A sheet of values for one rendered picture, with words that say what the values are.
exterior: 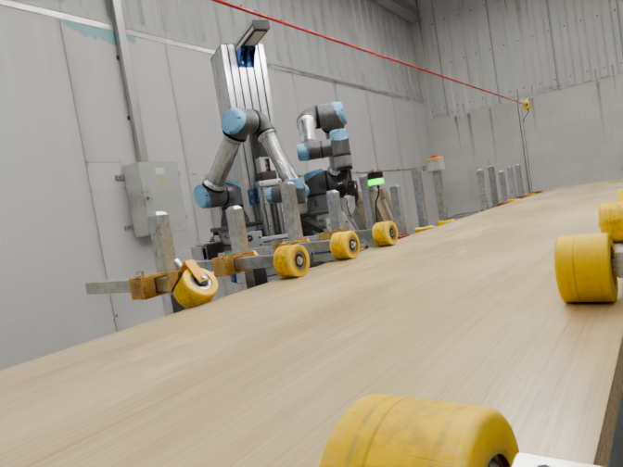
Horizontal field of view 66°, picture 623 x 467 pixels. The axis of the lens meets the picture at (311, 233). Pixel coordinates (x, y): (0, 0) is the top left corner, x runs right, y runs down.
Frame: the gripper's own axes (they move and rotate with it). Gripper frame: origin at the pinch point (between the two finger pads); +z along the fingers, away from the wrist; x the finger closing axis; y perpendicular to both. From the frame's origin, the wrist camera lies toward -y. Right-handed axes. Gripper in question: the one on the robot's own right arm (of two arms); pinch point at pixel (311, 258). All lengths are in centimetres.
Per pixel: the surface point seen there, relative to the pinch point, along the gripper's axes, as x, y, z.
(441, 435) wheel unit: 159, -103, -26
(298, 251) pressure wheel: 77, -45, -18
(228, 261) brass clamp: 79, -23, -17
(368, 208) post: -2.2, -29.2, -18.3
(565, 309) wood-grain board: 114, -104, -15
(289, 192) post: 47, -25, -31
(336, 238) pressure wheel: 55, -44, -16
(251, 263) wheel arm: 77, -30, -16
